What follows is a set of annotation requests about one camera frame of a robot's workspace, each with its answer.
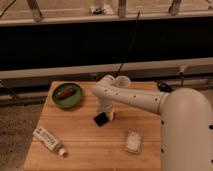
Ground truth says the black hanging cable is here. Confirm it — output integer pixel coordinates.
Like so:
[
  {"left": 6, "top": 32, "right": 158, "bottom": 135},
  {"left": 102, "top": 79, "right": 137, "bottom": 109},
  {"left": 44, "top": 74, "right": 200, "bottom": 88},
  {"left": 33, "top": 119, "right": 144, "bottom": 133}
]
[{"left": 113, "top": 9, "right": 141, "bottom": 79}]

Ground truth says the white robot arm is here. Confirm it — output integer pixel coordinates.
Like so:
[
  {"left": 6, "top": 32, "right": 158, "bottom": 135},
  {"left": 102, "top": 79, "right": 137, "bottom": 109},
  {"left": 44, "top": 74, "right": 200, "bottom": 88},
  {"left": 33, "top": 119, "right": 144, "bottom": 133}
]
[{"left": 92, "top": 75, "right": 213, "bottom": 171}]

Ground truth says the translucent plastic cup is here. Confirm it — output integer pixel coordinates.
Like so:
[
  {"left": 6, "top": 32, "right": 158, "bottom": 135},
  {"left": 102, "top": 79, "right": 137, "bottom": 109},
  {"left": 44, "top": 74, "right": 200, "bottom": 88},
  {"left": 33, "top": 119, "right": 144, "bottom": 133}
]
[{"left": 115, "top": 76, "right": 131, "bottom": 88}]

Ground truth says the green plate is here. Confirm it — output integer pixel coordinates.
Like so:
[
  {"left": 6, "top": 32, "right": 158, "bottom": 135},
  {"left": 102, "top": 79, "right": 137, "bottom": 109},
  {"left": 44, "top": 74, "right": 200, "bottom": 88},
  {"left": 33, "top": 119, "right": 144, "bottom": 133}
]
[{"left": 52, "top": 83, "right": 83, "bottom": 108}]

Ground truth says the black cable on floor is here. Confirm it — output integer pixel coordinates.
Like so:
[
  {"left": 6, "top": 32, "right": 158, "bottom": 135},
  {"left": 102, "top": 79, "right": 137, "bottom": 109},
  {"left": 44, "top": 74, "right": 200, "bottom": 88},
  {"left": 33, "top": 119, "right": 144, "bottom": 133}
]
[{"left": 156, "top": 71, "right": 186, "bottom": 94}]

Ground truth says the brown food piece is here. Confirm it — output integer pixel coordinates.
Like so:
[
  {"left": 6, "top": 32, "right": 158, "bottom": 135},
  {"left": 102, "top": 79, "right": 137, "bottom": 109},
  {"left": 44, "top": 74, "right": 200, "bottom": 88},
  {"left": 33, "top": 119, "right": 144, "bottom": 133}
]
[{"left": 59, "top": 88, "right": 75, "bottom": 99}]

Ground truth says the black eraser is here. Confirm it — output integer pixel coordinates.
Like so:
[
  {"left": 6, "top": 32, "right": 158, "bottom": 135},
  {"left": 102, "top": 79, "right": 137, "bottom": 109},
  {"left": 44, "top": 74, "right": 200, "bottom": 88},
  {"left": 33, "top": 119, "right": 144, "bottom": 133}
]
[{"left": 94, "top": 112, "right": 109, "bottom": 127}]

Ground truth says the white tube with cap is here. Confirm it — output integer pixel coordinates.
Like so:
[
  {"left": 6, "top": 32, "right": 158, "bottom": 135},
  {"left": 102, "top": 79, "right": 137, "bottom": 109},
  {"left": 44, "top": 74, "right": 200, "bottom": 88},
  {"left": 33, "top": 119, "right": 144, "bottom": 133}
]
[{"left": 33, "top": 127, "right": 68, "bottom": 157}]

